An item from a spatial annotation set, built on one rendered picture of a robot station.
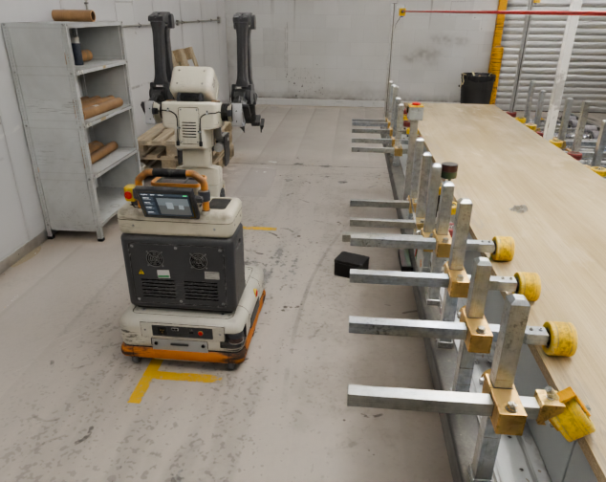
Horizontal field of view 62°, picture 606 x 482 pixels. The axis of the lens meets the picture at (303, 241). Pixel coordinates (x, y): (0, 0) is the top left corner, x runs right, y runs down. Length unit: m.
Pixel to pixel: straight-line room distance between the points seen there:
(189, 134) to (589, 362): 1.94
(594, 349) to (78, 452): 1.91
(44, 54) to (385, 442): 3.19
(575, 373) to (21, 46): 3.69
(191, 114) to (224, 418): 1.42
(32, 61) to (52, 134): 0.49
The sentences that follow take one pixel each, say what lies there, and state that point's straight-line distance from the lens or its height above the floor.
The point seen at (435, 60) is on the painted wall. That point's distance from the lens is 9.91.
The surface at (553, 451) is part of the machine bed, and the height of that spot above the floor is 0.68.
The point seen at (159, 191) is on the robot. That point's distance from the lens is 2.24.
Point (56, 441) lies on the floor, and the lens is 2.49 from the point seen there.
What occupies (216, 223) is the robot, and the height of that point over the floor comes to 0.77.
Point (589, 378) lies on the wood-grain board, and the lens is 1.33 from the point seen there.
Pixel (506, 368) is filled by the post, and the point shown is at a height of 1.02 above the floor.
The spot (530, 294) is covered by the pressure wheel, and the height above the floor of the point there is 0.94.
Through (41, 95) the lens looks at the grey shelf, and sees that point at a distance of 4.04.
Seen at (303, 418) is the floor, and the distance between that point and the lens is 2.37.
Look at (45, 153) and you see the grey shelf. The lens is 4.15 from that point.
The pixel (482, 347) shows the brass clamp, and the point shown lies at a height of 0.94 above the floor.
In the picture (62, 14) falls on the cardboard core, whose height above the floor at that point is 1.60.
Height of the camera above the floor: 1.64
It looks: 25 degrees down
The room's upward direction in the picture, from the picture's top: 1 degrees clockwise
